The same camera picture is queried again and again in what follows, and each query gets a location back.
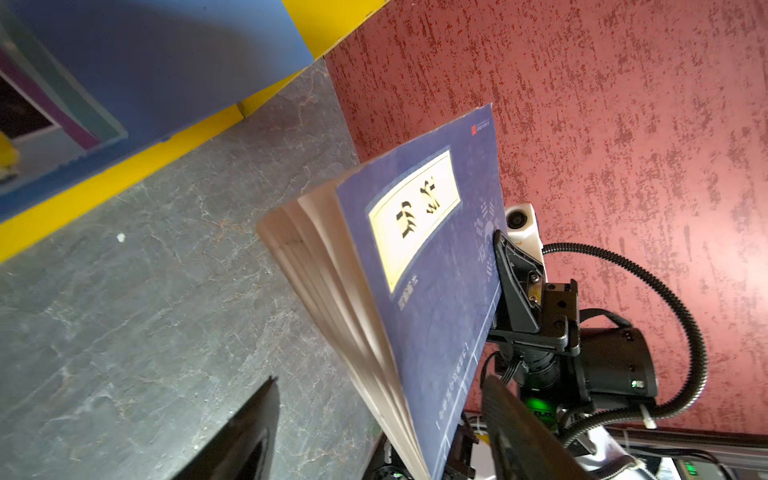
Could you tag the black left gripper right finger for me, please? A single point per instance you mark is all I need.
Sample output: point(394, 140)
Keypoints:
point(522, 447)

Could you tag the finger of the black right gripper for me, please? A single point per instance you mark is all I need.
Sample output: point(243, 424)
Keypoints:
point(521, 277)

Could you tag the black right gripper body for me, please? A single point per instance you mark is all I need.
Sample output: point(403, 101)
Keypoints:
point(569, 362)

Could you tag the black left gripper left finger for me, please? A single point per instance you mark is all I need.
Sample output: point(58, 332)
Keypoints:
point(244, 447)

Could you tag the dark blue book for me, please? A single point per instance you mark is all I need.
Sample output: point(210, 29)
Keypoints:
point(394, 263)

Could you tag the white book with galaxy picture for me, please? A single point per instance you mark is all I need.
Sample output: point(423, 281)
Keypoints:
point(48, 118)

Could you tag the yellow pink blue bookshelf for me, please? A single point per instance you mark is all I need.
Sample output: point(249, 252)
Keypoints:
point(174, 74)

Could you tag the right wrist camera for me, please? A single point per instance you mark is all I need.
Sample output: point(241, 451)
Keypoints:
point(523, 231)

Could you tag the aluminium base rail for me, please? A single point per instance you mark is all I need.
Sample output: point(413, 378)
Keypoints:
point(672, 453)

